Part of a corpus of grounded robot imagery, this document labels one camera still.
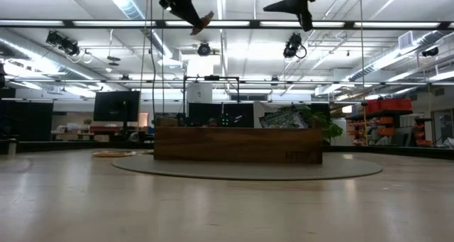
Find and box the wooden workbench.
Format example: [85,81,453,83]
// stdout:
[51,123,123,143]

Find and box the metal storage shelf rack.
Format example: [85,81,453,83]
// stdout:
[345,109,434,148]

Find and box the black overhead camera with cable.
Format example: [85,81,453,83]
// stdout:
[282,32,308,60]

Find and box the dark blue tea bag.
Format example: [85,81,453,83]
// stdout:
[258,109,309,129]

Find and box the wooden tea organizer box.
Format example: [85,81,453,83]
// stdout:
[153,116,323,165]

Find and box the wide black wall panel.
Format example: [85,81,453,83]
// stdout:
[0,99,54,143]

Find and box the black overhead frame beam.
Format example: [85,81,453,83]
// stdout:
[0,19,454,31]

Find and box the black metal stand frame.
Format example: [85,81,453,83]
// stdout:
[182,75,241,104]

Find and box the round grey mat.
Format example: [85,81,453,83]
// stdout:
[111,153,384,181]

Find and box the black display screen on stand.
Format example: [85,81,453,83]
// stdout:
[93,90,141,123]

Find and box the black partition panel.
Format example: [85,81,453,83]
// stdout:
[187,102,255,128]

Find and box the round black overhead camera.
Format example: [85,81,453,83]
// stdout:
[196,41,212,57]

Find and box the green potted plant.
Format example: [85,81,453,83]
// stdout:
[276,104,344,146]

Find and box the large red storage bin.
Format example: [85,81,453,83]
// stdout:
[381,98,413,111]

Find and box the orange mango tea bag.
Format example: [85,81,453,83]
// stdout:
[190,10,215,36]
[92,150,138,159]

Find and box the black ceiling speaker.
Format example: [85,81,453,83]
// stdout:
[421,45,440,57]

